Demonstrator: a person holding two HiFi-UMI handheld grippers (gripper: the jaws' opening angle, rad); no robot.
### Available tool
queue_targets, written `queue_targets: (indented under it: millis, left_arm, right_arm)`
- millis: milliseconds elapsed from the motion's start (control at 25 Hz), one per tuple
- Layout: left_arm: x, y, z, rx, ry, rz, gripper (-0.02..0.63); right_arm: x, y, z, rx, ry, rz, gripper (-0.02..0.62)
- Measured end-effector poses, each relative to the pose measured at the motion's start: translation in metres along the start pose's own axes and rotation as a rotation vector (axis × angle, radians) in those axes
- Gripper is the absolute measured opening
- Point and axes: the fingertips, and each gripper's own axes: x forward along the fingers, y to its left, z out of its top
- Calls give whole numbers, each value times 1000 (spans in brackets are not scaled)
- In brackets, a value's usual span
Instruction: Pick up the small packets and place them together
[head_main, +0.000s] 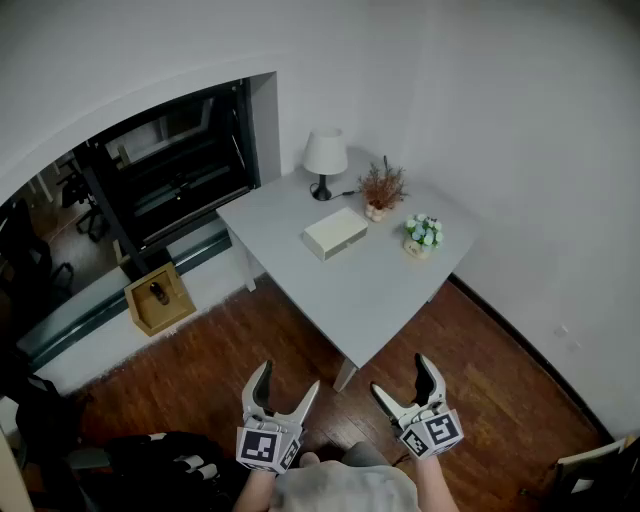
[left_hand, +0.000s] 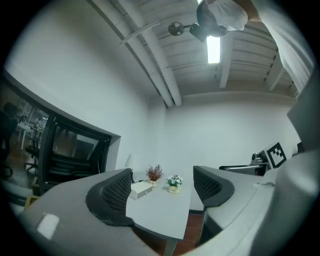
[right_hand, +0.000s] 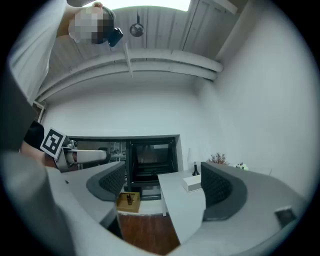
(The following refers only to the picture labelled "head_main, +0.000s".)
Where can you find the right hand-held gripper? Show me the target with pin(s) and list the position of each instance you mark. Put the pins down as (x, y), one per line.
(432, 430)

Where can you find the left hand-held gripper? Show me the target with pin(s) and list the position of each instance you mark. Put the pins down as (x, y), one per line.
(260, 445)

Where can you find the grey box drawer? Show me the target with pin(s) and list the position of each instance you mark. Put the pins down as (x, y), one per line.
(347, 245)

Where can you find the person's left forearm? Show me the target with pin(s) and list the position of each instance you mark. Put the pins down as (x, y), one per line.
(255, 492)

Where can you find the person's right forearm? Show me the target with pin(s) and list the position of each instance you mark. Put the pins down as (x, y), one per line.
(436, 485)

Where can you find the grey table leg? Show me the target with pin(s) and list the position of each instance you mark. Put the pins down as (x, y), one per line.
(345, 375)
(247, 270)

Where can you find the person's light shirt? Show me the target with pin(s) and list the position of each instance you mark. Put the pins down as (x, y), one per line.
(345, 487)

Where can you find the black bag with white stripes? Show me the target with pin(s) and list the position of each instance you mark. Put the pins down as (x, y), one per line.
(165, 465)

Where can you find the open wooden box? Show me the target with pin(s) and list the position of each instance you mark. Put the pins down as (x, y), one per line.
(170, 310)

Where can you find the small brown bottle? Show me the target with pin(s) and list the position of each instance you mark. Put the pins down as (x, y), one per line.
(160, 294)

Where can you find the blue white flower pot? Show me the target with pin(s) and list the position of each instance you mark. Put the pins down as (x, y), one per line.
(424, 234)

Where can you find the white drawer box shell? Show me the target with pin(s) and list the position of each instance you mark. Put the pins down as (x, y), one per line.
(335, 227)

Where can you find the black chair with pale board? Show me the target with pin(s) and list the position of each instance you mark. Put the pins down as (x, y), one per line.
(595, 470)

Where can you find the dried brown plant in vase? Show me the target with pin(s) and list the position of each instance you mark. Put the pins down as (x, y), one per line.
(382, 187)

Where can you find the black backpack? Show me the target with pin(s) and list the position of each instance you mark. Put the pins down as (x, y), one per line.
(47, 415)

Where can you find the white shade table lamp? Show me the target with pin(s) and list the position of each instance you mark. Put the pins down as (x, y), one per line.
(325, 150)

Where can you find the black office chair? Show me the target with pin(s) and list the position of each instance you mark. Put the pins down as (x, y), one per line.
(30, 255)
(87, 220)

